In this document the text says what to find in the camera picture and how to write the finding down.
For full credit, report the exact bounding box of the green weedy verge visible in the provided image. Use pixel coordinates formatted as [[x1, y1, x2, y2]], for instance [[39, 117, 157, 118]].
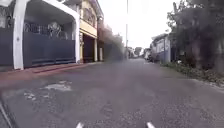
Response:
[[161, 61, 224, 88]]

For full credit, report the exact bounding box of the pink and white building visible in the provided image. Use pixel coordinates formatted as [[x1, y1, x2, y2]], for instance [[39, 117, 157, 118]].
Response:
[[0, 0, 81, 72]]

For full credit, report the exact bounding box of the row of trees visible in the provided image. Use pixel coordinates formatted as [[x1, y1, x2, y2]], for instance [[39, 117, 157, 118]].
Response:
[[166, 0, 224, 73]]

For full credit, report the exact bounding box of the blue and white building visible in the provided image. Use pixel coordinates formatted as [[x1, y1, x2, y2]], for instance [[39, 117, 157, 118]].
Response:
[[149, 32, 172, 64]]

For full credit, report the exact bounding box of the red brick pavement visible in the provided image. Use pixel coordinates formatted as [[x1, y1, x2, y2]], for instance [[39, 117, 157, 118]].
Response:
[[0, 61, 101, 82]]

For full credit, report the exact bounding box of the tree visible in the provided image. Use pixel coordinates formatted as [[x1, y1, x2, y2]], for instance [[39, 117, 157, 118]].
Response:
[[103, 33, 126, 62]]

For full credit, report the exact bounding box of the yellow building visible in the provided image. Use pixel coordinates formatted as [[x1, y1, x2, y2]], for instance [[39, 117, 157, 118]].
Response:
[[65, 0, 105, 64]]

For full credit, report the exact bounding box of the robot's own part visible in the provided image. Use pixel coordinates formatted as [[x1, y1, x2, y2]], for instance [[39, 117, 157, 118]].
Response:
[[146, 121, 156, 128], [75, 121, 85, 128]]

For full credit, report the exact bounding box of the grey asphalt road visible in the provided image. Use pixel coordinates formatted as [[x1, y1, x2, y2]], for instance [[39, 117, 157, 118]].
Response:
[[0, 57, 224, 128]]

